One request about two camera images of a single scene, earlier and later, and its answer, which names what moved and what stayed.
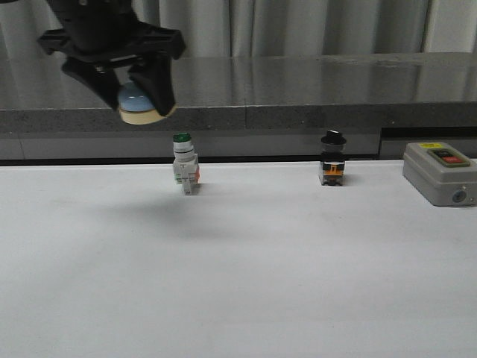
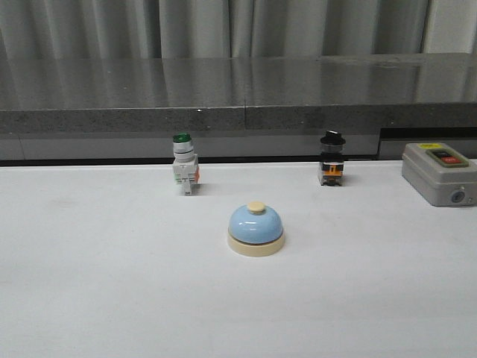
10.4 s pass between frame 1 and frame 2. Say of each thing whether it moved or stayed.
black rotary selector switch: stayed
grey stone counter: stayed
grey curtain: stayed
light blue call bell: moved
